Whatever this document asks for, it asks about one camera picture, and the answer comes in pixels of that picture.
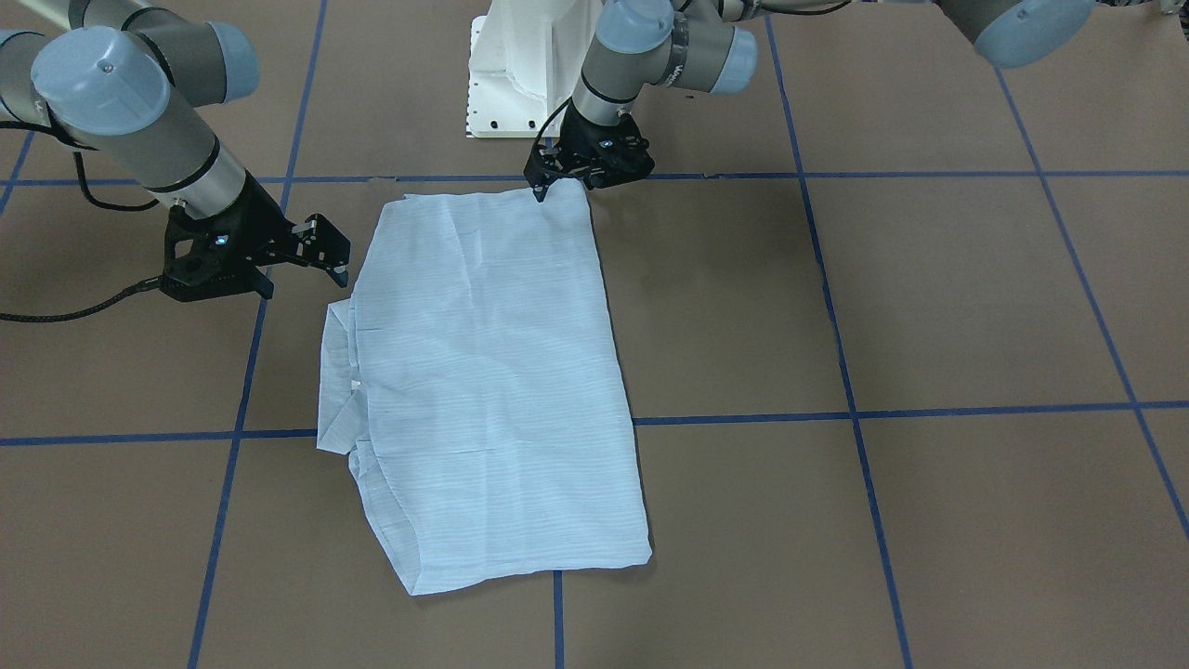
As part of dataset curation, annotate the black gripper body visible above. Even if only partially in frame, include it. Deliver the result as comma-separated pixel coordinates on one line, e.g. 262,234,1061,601
523,97,655,190
161,177,351,302

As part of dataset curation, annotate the light blue button shirt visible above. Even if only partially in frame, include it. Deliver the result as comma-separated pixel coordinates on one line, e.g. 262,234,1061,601
316,179,652,597

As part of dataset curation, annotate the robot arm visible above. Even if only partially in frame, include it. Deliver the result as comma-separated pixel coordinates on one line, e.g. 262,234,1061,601
4,1,351,302
523,1,1095,202

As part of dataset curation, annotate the white camera mast base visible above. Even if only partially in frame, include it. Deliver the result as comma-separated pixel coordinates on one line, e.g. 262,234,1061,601
466,1,603,139

